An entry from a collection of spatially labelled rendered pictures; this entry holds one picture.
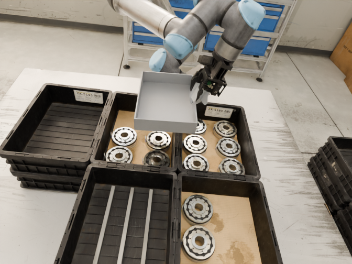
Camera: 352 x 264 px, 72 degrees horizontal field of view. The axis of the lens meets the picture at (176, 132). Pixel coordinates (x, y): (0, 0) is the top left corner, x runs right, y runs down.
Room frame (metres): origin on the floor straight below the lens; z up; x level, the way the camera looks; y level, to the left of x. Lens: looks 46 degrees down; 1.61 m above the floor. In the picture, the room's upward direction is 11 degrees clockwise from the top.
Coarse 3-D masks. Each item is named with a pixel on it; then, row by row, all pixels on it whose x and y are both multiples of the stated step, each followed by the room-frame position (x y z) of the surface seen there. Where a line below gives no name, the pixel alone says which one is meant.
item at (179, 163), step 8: (208, 104) 0.88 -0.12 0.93; (216, 104) 0.88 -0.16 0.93; (224, 104) 0.90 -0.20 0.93; (248, 128) 0.76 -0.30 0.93; (248, 136) 0.71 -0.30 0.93; (256, 160) 0.59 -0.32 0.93; (256, 168) 0.56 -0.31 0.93; (224, 176) 0.50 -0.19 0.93; (232, 176) 0.50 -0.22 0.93; (240, 176) 0.51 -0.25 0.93; (248, 176) 0.51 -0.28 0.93; (256, 176) 0.52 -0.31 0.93
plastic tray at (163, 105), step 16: (144, 80) 0.80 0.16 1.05; (160, 80) 0.81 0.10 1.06; (176, 80) 0.81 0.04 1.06; (144, 96) 0.70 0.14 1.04; (160, 96) 0.72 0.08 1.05; (176, 96) 0.73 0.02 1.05; (144, 112) 0.62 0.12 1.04; (160, 112) 0.63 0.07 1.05; (176, 112) 0.64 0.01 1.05; (192, 112) 0.66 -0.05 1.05; (144, 128) 0.54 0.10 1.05; (160, 128) 0.54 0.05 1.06; (176, 128) 0.55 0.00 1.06; (192, 128) 0.56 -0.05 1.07
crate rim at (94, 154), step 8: (112, 96) 0.80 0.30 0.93; (112, 104) 0.75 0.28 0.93; (104, 120) 0.65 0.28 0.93; (104, 128) 0.61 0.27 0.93; (176, 136) 0.64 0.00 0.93; (96, 144) 0.53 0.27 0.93; (176, 144) 0.60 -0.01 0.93; (96, 152) 0.50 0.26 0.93; (176, 152) 0.56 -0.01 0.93; (96, 160) 0.46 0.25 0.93; (176, 160) 0.52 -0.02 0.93; (144, 168) 0.47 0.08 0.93; (152, 168) 0.47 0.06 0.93; (160, 168) 0.48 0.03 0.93; (168, 168) 0.48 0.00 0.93; (176, 168) 0.49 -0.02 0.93
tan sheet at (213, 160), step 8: (208, 120) 0.87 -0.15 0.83; (208, 128) 0.82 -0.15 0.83; (184, 136) 0.74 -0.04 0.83; (208, 136) 0.77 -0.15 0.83; (208, 144) 0.72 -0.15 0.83; (216, 144) 0.73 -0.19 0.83; (184, 152) 0.65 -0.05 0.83; (208, 152) 0.67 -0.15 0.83; (208, 160) 0.63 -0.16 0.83; (216, 160) 0.64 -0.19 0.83; (240, 160) 0.66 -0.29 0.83; (216, 168) 0.60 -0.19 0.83
